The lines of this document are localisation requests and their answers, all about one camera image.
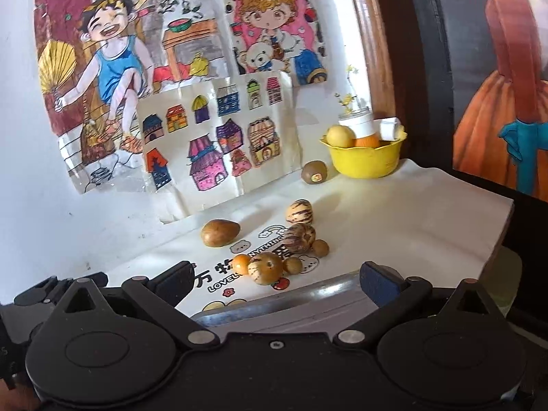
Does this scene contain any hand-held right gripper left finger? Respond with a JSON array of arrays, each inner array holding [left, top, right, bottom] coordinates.
[[53, 260, 218, 349]]

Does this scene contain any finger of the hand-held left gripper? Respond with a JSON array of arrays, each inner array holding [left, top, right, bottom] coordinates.
[[13, 271, 109, 308]]

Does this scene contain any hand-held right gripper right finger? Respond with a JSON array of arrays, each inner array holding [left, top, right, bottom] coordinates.
[[333, 260, 509, 348]]

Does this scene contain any dark striped pepino melon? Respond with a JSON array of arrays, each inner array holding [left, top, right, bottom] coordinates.
[[283, 223, 316, 254]]

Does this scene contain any metal tray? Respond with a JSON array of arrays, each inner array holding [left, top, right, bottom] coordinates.
[[190, 272, 378, 335]]

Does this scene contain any white printed tablecloth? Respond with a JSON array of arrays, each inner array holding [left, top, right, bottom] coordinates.
[[86, 158, 514, 314]]

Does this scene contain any brown oval fruit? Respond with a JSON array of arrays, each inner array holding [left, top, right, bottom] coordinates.
[[201, 219, 241, 248]]

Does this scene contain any round yellow pepino melon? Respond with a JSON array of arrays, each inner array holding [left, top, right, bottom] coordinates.
[[250, 252, 284, 286]]

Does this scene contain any pale striped pepino melon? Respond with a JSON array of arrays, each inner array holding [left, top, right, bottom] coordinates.
[[286, 199, 314, 224]]

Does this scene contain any yellow plastic bowl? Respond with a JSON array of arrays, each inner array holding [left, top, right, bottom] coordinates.
[[319, 130, 408, 179]]

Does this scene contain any brown kiwi with sticker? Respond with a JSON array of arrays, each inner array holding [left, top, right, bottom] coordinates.
[[301, 160, 329, 185]]

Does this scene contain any drawing of colourful houses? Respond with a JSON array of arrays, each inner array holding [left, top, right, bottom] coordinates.
[[138, 71, 301, 220]]

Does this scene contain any yellow lemon in bowl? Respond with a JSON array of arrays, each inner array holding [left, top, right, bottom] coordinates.
[[326, 124, 356, 148]]

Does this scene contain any white paper box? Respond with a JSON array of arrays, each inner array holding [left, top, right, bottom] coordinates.
[[377, 116, 406, 141]]

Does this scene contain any white jar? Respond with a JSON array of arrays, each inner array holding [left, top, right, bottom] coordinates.
[[338, 109, 376, 140]]

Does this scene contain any yellow flower sprig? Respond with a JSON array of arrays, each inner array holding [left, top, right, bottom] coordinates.
[[336, 65, 360, 114]]

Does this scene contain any drawing of boy with fan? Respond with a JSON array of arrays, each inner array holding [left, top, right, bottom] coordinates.
[[32, 0, 223, 195]]

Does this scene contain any painting of orange dress figure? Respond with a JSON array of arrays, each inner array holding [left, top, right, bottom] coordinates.
[[451, 0, 548, 202]]

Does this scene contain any drawing of child with teddy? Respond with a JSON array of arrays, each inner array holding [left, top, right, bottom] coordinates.
[[220, 0, 330, 89]]

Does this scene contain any brown wooden frame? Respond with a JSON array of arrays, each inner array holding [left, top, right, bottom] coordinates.
[[342, 0, 397, 121]]

